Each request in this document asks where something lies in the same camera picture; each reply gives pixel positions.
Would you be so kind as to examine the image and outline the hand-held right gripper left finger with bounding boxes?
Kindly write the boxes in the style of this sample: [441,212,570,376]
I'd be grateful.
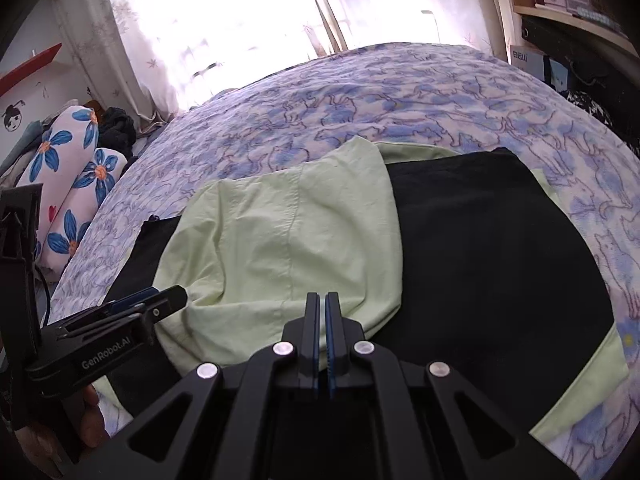
[65,292,321,480]

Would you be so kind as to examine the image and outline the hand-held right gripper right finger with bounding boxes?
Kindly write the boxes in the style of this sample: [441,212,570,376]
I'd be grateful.
[325,291,576,480]

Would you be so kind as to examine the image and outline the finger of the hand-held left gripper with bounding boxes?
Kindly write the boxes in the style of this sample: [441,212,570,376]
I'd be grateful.
[57,284,189,341]
[52,287,162,335]

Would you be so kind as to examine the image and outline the green and black jacket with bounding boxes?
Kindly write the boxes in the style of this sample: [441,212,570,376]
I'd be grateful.
[92,137,631,442]

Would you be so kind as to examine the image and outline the dark clothes heap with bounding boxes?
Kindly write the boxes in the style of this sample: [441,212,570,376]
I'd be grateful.
[97,106,139,147]

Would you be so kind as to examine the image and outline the person's left hand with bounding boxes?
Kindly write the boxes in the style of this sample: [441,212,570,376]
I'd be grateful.
[14,385,111,477]

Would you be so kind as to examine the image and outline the grey folded cloth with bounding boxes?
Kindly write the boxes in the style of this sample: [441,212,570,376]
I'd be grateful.
[0,119,47,177]

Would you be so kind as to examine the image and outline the red board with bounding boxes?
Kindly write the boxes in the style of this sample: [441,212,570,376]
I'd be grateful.
[0,43,64,97]

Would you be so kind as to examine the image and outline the cat print fleece blanket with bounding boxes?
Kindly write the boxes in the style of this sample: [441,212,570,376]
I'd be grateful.
[47,42,640,480]

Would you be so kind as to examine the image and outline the white floral curtain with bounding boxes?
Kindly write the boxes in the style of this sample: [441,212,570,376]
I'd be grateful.
[54,0,347,117]
[320,0,507,57]

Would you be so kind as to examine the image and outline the white and blue box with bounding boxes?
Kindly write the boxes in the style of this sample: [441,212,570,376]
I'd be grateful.
[508,44,547,82]

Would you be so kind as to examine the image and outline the black and white patterned cloth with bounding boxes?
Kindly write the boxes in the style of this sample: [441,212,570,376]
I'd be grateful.
[562,88,617,130]

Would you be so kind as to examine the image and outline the small blue box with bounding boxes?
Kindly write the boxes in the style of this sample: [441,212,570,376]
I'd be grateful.
[547,56,572,89]

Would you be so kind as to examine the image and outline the black bar under shelf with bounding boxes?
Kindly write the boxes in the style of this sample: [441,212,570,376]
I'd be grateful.
[520,14,640,78]

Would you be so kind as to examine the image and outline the wooden shelf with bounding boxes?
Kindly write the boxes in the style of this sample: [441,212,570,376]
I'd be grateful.
[512,0,640,58]

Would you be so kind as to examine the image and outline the thin black cable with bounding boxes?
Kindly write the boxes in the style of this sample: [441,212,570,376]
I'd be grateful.
[33,267,52,328]

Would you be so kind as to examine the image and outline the cartoon face wall sticker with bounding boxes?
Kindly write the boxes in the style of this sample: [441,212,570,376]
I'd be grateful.
[1,99,27,134]

